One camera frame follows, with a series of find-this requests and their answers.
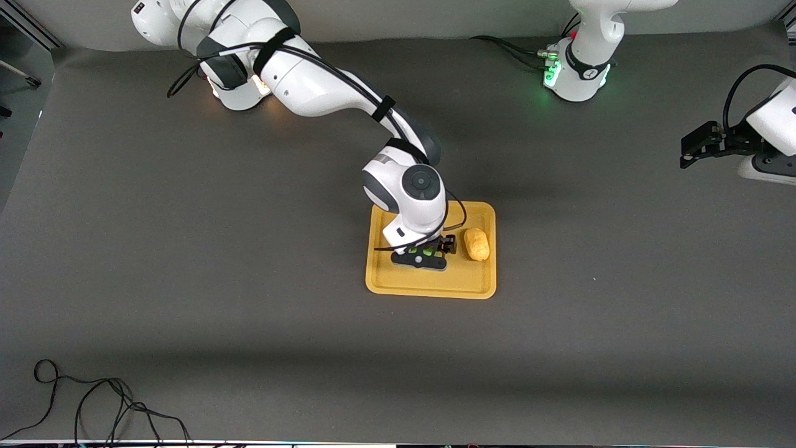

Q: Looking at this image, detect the black loose looped cable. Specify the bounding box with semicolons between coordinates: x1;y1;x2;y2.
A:
0;359;192;448

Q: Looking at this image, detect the grey metal frame rail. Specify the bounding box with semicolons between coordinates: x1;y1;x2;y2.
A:
0;11;65;52

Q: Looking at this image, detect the dark grey table mat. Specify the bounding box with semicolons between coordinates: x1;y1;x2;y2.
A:
0;22;796;444

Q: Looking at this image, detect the black left arm base cable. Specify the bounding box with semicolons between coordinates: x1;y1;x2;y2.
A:
470;12;582;70

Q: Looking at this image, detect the yellow-brown potato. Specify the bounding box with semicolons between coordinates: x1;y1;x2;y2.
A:
463;227;491;263

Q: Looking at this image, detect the yellow plastic tray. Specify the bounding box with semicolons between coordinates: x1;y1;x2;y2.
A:
365;200;498;300

